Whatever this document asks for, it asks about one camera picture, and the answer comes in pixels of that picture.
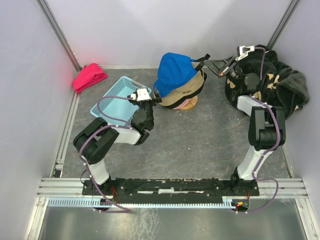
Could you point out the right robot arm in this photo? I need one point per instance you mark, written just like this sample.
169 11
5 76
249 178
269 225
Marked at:
266 130

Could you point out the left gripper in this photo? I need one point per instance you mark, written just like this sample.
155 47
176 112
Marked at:
158 100

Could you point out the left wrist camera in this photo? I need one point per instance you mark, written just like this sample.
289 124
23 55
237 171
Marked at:
141 94

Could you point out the aluminium rail frame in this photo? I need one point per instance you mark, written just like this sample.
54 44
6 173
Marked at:
288 188

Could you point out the black NY cap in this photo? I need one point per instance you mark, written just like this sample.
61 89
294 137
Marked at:
173 106

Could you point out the blue perforated plastic basket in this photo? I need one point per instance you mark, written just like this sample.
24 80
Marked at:
118 111

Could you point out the tan sport cap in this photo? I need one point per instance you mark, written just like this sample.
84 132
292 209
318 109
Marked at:
187 91

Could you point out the blue hat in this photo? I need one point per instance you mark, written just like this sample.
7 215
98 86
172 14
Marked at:
175 70

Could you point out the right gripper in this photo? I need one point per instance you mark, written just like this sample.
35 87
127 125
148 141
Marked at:
217 66

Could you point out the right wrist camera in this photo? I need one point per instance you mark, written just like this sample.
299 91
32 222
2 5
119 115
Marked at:
243 51

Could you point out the wooden hat stand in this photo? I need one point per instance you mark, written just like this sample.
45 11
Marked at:
191 104

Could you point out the magenta cloth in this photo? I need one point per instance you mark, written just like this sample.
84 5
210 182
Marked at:
88 76

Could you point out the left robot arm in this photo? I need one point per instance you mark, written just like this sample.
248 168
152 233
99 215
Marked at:
94 142

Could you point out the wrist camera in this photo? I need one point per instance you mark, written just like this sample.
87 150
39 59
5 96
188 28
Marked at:
141 94
243 51

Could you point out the left corner aluminium post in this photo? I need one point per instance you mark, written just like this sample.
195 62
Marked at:
46 10

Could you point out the corner aluminium post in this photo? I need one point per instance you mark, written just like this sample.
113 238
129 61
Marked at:
46 10
288 13

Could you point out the black floral plush blanket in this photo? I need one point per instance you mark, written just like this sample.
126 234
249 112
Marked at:
279 84

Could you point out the right corner aluminium post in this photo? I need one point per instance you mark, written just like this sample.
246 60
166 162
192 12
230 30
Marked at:
288 13

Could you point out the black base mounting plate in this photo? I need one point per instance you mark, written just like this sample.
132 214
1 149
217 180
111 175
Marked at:
173 191

